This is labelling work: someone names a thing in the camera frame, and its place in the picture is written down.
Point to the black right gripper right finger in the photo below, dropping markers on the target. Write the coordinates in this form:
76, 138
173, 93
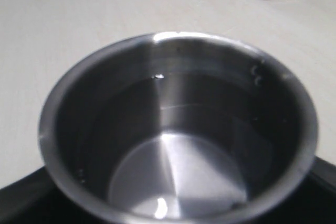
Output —
314, 201

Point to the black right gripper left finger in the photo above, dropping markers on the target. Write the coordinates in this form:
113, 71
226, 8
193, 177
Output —
36, 199

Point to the stainless steel cup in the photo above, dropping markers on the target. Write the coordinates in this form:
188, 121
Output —
178, 127

